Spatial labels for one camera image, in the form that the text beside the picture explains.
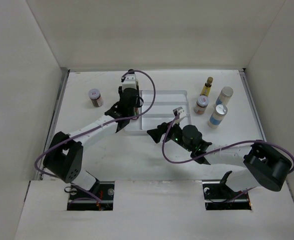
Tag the metal table rail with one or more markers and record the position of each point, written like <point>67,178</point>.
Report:
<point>251,103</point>
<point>63,82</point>

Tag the right metal table rail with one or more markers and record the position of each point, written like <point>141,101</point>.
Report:
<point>251,103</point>

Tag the white lid dark sauce jar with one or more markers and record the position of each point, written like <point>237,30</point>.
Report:
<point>95,97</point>

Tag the white flip cap shaker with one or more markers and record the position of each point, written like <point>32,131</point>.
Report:
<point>220,111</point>

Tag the left metal table rail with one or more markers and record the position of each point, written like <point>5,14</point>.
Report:
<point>63,82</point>

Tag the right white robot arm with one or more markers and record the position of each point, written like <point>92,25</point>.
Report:
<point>262,164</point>

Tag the white divided plastic tray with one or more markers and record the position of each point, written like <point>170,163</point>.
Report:
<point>162,111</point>

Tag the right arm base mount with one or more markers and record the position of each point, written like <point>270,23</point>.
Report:
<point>219,197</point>

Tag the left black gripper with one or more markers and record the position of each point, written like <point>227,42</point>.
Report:
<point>137,104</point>

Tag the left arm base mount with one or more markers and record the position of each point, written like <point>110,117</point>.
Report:
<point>78,200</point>

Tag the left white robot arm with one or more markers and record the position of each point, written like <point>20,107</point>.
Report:
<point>65,161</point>

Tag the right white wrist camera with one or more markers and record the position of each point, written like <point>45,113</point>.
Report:
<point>179,114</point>

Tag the white lid brown sauce jar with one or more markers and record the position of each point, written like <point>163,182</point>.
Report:
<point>201,104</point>

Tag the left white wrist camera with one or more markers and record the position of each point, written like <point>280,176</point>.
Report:
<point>129,80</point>

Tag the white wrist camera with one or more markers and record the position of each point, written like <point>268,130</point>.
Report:
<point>179,114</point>
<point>129,80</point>

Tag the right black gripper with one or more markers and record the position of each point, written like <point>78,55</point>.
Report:
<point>156,134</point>

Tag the small yellow oil bottle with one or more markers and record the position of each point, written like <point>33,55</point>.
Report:
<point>207,87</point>

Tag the yellow cap chili sauce bottle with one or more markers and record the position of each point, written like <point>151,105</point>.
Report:
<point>136,112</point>

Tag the grey cap white shaker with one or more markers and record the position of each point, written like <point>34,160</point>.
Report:
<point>224,96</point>

